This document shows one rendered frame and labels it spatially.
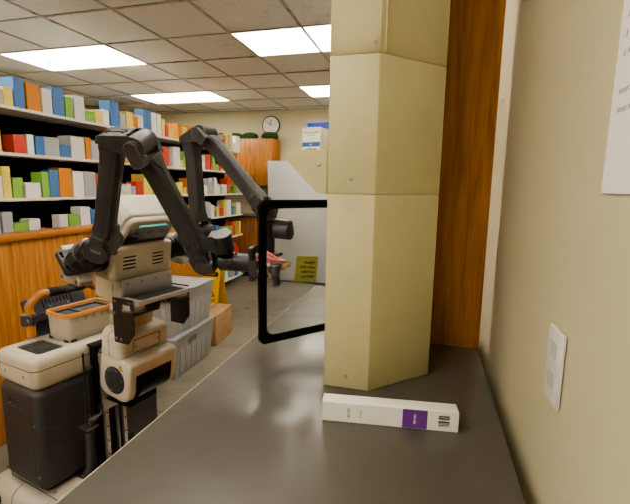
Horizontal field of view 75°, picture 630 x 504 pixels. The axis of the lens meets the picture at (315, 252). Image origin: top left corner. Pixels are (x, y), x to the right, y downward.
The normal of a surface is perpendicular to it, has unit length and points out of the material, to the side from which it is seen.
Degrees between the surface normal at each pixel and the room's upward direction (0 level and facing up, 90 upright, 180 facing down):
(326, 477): 0
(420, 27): 90
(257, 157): 90
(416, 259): 90
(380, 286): 90
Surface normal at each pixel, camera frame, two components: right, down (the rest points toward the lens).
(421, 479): 0.02, -0.99
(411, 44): 0.48, 0.15
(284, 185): -0.26, 0.15
